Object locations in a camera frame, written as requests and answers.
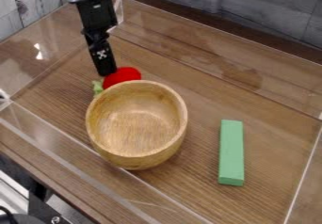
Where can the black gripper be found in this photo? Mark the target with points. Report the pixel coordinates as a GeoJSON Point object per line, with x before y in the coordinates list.
{"type": "Point", "coordinates": [98, 18]}

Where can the red plush fruit green leaf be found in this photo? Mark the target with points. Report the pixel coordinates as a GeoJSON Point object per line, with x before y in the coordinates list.
{"type": "Point", "coordinates": [122, 75]}

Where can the wooden bowl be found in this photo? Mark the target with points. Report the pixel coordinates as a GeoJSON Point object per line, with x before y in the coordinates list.
{"type": "Point", "coordinates": [136, 123]}

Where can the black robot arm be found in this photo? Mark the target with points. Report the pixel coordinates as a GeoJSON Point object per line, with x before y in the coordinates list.
{"type": "Point", "coordinates": [98, 19]}

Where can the green rectangular block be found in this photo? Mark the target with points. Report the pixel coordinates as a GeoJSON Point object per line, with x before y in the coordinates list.
{"type": "Point", "coordinates": [231, 153]}

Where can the black metal stand base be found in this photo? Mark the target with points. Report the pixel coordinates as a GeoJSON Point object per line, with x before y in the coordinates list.
{"type": "Point", "coordinates": [27, 210]}

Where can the clear acrylic corner bracket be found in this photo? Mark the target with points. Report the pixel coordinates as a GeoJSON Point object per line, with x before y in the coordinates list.
{"type": "Point", "coordinates": [119, 11]}

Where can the clear acrylic tray wall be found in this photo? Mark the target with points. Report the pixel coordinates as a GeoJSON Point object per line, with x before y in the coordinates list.
{"type": "Point", "coordinates": [178, 192]}

